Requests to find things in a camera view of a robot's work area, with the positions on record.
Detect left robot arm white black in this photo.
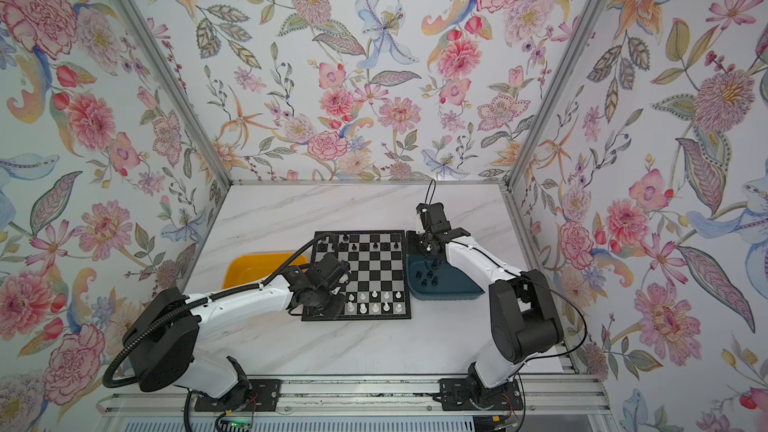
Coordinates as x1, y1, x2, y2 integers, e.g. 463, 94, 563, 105
123, 254, 349, 409

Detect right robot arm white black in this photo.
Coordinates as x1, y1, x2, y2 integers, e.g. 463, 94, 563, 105
406, 202, 564, 396

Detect black chess pieces in tray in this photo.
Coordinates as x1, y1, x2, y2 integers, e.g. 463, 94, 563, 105
413, 259, 441, 288

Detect white chess pieces on board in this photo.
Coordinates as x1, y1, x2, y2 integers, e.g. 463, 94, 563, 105
343, 291, 409, 317

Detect black chess pieces on board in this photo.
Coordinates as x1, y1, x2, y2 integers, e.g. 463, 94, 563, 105
312, 231, 401, 254

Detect black white chess board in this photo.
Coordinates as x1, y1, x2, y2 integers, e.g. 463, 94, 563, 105
311, 230, 411, 321

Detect dark teal plastic tray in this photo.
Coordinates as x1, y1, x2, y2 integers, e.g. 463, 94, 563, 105
405, 252, 484, 301

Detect yellow plastic tray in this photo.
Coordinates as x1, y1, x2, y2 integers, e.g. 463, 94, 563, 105
222, 252, 291, 289

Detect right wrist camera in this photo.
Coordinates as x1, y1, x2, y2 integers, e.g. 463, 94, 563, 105
416, 202, 451, 234

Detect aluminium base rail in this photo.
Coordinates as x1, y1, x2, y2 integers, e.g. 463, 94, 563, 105
96, 373, 611, 418

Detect black corrugated cable hose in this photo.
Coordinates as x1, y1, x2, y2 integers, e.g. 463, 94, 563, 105
101, 232, 340, 390

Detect right aluminium corner post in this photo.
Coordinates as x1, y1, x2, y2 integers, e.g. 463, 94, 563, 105
505, 0, 608, 192

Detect aluminium corner post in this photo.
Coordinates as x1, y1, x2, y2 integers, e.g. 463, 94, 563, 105
505, 0, 608, 192
83, 0, 232, 187

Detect left aluminium corner post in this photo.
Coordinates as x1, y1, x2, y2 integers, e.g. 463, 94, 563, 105
83, 0, 232, 187

